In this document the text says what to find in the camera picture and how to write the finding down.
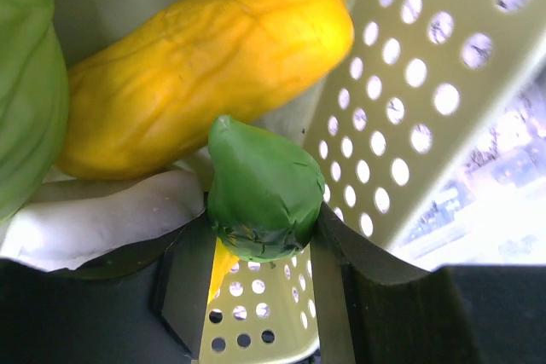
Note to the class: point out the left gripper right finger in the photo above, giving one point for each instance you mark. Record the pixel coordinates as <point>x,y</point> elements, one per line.
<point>373,307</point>

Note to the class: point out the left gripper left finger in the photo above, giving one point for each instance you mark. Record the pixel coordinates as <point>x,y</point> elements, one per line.
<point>142,303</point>

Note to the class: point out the dark green avocado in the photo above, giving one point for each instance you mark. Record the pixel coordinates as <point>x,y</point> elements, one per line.
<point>266,192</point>

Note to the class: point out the white mushroom cluster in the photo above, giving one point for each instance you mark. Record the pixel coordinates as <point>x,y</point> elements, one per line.
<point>68,223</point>

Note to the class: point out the yellow squash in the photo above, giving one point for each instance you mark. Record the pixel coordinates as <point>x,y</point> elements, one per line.
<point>150,98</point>

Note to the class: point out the green cabbage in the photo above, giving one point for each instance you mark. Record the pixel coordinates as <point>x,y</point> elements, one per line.
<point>34,99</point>

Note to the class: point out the green perforated plastic basket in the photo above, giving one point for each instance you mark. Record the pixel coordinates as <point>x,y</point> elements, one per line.
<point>413,137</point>

